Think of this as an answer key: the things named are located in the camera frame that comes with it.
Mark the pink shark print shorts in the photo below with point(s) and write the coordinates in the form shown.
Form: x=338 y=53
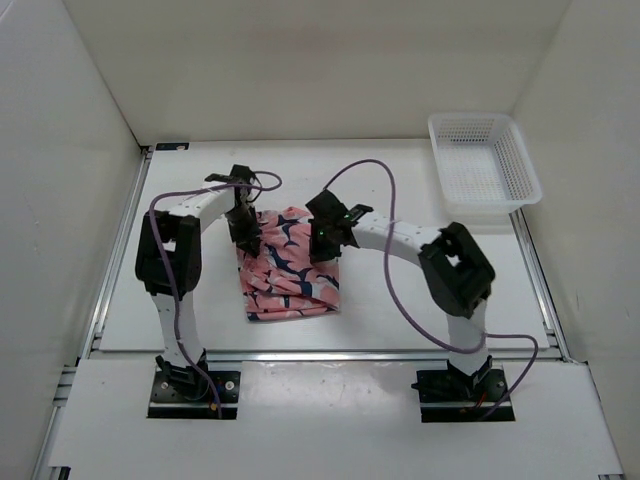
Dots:
x=282 y=283

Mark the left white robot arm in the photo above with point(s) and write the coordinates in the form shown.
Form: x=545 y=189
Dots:
x=169 y=264

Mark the white perforated plastic basket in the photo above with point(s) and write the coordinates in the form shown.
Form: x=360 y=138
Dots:
x=483 y=165

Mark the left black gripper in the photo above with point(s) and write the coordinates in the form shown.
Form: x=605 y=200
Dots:
x=242 y=239

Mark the aluminium frame rail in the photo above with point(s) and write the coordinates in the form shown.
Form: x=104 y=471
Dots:
x=550 y=354

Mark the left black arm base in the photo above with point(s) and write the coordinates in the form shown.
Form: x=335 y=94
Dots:
x=183 y=393

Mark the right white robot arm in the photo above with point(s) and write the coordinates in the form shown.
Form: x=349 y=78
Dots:
x=457 y=273

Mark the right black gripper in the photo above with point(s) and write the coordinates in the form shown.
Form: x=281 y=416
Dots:
x=318 y=252

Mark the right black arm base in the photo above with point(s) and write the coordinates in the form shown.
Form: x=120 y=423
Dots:
x=444 y=398

